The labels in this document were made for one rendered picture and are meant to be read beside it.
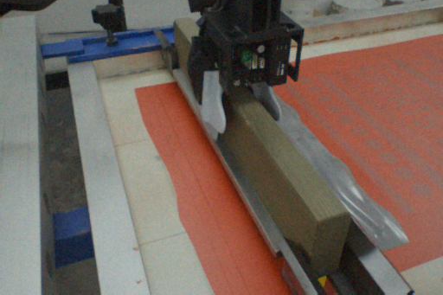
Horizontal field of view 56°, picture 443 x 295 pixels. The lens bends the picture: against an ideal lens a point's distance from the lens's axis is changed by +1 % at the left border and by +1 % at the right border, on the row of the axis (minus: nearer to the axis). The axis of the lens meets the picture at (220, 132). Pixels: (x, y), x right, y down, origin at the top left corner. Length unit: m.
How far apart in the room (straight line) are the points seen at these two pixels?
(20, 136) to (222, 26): 0.23
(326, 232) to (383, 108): 0.35
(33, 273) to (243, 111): 0.23
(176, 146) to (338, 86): 0.28
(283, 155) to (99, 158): 0.22
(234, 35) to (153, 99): 0.29
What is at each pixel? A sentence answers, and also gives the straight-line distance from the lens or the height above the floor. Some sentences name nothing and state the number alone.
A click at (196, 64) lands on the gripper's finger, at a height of 1.10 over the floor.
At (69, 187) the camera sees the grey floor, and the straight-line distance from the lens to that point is 1.96.
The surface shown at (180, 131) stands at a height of 0.96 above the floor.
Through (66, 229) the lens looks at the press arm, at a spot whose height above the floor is 0.92.
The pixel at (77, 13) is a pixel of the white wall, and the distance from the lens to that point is 2.51.
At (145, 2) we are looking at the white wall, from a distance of 2.54.
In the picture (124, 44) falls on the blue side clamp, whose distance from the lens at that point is 0.70.
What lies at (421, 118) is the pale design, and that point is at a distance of 0.64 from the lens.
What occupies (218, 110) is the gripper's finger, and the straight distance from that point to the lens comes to 0.42.
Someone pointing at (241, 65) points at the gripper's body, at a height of 1.11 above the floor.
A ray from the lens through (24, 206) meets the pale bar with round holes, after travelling 0.37.
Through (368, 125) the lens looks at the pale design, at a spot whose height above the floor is 0.96.
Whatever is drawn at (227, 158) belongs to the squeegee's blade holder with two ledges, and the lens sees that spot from 0.45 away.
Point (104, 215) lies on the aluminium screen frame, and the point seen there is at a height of 0.99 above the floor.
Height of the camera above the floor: 1.29
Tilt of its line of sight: 37 degrees down
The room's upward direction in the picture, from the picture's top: straight up
